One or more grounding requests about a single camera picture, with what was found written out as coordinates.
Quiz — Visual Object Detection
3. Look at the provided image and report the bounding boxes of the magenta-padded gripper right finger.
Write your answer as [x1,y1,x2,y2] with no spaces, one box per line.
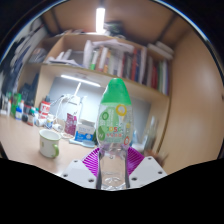
[127,147,168,189]

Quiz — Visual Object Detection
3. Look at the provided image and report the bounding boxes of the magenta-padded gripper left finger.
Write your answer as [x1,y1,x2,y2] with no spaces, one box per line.
[60,148,101,189]

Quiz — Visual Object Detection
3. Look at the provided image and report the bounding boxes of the clear green-capped drink bottle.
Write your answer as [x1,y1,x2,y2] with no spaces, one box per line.
[95,77,134,191]

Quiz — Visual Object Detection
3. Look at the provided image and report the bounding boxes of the blue and white tissue box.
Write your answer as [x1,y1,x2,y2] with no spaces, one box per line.
[74,119,98,143]

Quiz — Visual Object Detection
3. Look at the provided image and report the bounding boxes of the white mug with green rim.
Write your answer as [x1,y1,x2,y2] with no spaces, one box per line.
[38,128,62,159]

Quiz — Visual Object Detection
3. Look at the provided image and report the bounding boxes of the magenta packet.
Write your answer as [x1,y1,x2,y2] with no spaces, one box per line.
[64,112,78,137]

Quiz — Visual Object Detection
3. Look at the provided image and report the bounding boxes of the white bottle with blue label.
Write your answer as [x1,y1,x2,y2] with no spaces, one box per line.
[45,114,55,129]

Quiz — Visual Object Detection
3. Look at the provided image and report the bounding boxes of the red-labelled white canister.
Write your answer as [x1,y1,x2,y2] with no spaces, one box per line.
[39,99,51,120]

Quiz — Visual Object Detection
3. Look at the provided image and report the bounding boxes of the dark brown green-capped bottle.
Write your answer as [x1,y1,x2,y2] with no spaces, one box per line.
[27,108,36,127]

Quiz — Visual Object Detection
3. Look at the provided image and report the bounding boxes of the wooden wardrobe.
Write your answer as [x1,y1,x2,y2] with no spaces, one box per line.
[159,29,224,174]

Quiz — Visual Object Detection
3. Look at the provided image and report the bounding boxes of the blue-capped white bottle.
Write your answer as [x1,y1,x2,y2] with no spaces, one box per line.
[14,104,24,122]

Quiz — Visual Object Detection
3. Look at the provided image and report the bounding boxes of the under-shelf light strip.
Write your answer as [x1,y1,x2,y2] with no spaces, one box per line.
[60,74,102,88]

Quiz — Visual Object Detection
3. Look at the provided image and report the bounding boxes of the green plastic bottle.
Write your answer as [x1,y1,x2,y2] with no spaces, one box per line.
[10,93,22,118]

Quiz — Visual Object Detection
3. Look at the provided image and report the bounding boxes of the black case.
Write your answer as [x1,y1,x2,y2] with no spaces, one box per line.
[21,73,39,108]

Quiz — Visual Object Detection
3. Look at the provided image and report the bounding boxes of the wooden shelf unit with books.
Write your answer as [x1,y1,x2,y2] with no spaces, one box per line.
[28,31,176,98]

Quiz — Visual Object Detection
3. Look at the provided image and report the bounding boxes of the dark hanging clothes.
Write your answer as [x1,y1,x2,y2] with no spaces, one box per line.
[0,23,44,108]

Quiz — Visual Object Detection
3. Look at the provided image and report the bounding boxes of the ceiling tube light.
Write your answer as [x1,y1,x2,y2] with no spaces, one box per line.
[95,7,106,34]

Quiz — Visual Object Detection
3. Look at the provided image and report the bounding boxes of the white cable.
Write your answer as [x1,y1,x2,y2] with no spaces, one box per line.
[53,94,84,139]

